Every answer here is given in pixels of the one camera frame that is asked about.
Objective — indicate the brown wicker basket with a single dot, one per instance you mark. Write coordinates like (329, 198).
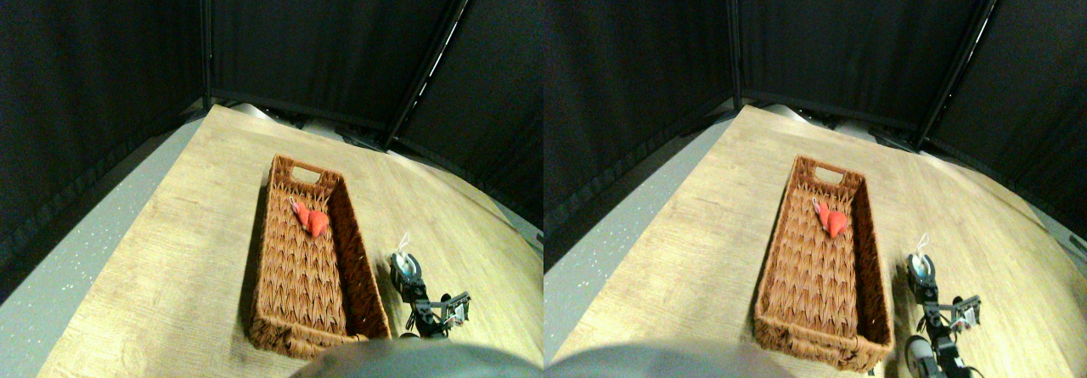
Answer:
(297, 284)
(807, 293)

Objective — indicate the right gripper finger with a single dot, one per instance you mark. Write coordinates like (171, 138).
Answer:
(395, 269)
(911, 271)
(419, 272)
(935, 273)

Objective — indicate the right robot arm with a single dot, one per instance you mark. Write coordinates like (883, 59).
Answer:
(943, 344)
(425, 314)

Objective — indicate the grey curtain stand foot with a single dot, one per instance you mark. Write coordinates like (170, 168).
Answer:
(357, 138)

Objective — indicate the black curtain stand pole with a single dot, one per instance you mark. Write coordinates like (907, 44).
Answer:
(206, 38)
(397, 123)
(735, 38)
(929, 123)

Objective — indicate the black bracket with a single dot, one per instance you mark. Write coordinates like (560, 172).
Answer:
(459, 303)
(970, 307)

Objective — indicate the orange plush toy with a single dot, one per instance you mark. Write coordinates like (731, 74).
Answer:
(316, 222)
(835, 222)

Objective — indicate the pale blue white plush toy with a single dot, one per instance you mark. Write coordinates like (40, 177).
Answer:
(407, 267)
(922, 269)

